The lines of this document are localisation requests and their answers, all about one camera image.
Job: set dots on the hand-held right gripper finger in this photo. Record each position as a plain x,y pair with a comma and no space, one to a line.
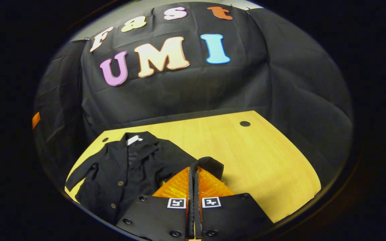
197,217
191,217

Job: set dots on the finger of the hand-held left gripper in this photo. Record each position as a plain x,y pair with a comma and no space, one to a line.
36,120

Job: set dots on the black backdrop cloth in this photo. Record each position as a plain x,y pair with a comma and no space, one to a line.
186,90

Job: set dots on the black button jacket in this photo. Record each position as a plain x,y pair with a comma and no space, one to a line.
136,167

